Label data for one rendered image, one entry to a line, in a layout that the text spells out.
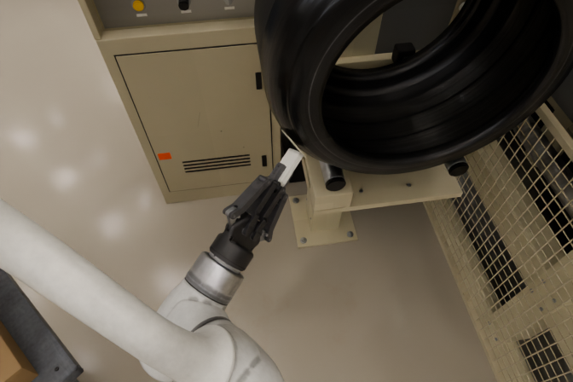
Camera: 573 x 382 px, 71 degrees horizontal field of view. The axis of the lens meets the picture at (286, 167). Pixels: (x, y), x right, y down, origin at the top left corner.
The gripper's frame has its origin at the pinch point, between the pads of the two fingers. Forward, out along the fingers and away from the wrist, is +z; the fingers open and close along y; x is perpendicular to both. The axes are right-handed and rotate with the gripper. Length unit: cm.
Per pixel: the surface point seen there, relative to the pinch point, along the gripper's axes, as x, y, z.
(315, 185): -5.3, 17.3, 2.9
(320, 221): -49, 91, 5
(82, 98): -199, 39, -3
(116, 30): -79, -10, 15
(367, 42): -14.7, 16.1, 42.5
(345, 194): 0.7, 20.9, 4.6
